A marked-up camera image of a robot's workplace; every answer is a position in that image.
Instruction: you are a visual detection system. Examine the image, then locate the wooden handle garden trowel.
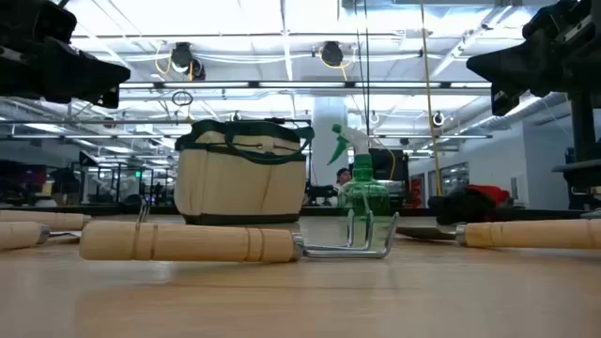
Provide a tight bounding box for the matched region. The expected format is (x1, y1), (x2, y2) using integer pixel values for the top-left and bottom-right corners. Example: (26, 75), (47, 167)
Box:
(395, 218), (601, 251)

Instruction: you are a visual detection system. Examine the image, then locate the wooden handle narrow transplanter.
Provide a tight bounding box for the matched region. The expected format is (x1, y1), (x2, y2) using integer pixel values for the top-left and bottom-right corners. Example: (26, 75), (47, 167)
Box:
(0, 221), (81, 251)

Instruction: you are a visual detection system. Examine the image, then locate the black background monitor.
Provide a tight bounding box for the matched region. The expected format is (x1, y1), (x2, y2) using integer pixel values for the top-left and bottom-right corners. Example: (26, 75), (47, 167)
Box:
(368, 148), (409, 182)

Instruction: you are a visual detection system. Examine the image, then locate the wooden handle hand rake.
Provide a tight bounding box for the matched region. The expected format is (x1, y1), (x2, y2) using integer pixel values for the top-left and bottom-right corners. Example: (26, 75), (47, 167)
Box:
(78, 209), (400, 264)

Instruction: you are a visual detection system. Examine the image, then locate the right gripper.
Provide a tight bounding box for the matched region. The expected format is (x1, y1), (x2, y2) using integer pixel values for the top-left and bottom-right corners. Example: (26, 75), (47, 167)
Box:
(467, 0), (601, 116)

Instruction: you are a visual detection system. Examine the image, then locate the wooden handle hand fork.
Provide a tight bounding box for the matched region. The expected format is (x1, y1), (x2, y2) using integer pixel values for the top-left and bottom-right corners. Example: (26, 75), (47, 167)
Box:
(0, 199), (151, 232)

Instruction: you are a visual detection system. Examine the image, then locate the white building pillar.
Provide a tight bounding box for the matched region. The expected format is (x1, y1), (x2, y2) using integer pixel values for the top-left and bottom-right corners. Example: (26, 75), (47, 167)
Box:
(312, 96), (349, 207)

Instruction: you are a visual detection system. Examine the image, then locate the person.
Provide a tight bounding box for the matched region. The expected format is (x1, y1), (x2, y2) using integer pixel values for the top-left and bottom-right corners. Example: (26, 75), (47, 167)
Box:
(334, 167), (353, 189)

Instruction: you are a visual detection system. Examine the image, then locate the green clear spray bottle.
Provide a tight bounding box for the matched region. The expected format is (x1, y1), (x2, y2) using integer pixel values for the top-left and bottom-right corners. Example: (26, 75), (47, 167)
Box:
(327, 123), (393, 222)

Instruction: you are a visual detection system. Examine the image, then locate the black aluminium table frame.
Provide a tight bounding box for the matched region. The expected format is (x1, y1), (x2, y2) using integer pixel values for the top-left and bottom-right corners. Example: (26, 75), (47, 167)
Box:
(0, 202), (601, 223)

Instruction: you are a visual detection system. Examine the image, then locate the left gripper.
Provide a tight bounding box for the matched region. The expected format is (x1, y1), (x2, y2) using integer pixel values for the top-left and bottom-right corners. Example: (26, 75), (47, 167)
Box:
(0, 0), (131, 109)

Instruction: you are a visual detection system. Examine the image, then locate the yellow hanging cord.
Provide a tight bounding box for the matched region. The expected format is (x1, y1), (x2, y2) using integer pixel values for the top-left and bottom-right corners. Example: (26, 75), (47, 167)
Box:
(419, 0), (443, 197)

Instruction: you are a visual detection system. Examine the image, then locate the black background workstation frame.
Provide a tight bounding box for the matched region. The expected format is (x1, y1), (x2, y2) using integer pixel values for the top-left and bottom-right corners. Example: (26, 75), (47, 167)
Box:
(78, 149), (156, 206)

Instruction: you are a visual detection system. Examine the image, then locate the black hanging cable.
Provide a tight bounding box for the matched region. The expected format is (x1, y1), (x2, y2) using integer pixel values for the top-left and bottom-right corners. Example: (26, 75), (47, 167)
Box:
(352, 0), (372, 137)

